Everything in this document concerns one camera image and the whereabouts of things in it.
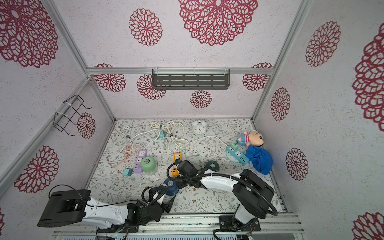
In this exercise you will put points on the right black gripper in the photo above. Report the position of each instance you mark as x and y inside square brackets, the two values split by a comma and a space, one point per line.
[179, 167]

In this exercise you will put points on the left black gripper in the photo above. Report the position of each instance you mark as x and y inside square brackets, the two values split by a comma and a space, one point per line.
[164, 205]

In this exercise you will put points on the navy blue meat grinder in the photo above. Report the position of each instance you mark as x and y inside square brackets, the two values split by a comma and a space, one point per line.
[173, 187]

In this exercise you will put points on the dark green meat grinder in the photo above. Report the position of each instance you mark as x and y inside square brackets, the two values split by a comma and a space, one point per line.
[212, 165]

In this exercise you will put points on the teal plug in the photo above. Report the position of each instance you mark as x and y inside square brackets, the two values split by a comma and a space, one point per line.
[162, 134]

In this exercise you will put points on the green USB charger adapter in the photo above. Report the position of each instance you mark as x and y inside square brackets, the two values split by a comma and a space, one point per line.
[234, 146]

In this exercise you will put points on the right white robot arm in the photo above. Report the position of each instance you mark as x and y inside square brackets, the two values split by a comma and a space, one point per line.
[253, 193]

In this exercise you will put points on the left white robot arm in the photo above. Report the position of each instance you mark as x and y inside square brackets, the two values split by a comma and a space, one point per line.
[78, 207]

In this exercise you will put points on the light green meat grinder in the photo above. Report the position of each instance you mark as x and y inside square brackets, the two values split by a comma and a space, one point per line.
[148, 165]

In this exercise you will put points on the orange power strip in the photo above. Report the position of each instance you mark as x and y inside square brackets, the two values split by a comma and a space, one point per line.
[177, 159]

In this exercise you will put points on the teal small charger adapter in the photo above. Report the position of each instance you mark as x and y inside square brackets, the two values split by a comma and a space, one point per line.
[128, 172]

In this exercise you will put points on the white twin-bell alarm clock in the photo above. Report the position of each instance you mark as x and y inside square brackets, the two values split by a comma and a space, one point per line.
[199, 127]

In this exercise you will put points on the teal power strip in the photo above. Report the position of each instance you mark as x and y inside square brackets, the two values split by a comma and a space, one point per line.
[238, 155]

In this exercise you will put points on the blue cloth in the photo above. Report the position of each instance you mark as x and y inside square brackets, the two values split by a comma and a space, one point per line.
[261, 159]

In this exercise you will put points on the pig plush toy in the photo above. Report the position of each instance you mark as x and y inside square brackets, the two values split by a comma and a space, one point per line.
[254, 138]

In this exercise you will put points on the grey wall shelf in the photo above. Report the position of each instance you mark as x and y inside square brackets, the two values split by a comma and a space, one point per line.
[191, 79]

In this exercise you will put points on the black wire rack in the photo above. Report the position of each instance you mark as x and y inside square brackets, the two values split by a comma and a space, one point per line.
[63, 118]

